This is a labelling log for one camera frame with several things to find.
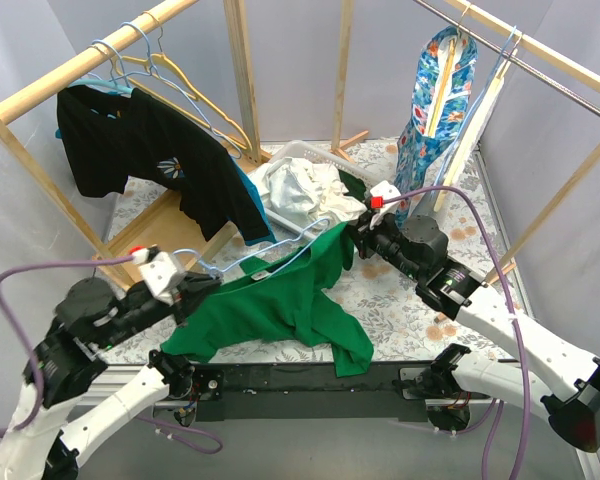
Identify wooden clothes rack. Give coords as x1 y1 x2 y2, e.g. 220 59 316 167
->
329 0 600 324
0 1 271 268

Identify wooden clothes rack right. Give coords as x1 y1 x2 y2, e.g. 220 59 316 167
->
329 0 600 324

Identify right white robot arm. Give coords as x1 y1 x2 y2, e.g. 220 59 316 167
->
346 212 600 453

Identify blue wire hanger right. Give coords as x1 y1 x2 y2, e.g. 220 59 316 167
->
478 26 521 99

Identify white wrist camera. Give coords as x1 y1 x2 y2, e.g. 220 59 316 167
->
369 180 400 230
130 246 185 306

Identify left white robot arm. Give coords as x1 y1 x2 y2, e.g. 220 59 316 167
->
0 272 220 479

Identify green and white raglan shirt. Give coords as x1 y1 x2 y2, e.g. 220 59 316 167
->
338 170 369 207

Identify white plastic laundry basket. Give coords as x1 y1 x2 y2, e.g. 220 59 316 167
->
259 139 394 240

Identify bright green t shirt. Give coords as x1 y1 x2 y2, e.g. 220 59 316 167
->
161 223 374 377

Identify cream wooden hanger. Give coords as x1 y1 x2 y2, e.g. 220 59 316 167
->
432 64 509 212

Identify black t shirt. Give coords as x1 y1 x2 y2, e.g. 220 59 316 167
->
55 83 272 241

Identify floral patterned table mat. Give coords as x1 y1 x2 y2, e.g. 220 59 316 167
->
106 137 510 364

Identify teal t shirt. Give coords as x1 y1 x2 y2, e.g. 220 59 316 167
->
54 107 279 247

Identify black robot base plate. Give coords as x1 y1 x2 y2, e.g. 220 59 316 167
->
134 360 492 420

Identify metal hanging rod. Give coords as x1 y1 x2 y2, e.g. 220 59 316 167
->
412 0 600 124

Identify wooden clothes rack left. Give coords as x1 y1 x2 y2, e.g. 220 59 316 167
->
0 1 271 268

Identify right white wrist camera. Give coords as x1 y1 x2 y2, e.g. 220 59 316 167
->
369 180 400 230

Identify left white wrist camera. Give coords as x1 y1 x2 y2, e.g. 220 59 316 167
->
130 246 185 306

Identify teal plastic hanger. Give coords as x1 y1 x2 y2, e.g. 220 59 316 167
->
69 78 133 96

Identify blue floral garment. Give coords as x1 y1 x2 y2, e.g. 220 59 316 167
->
392 25 478 226

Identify white t shirt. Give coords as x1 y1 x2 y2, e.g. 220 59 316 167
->
247 156 367 227

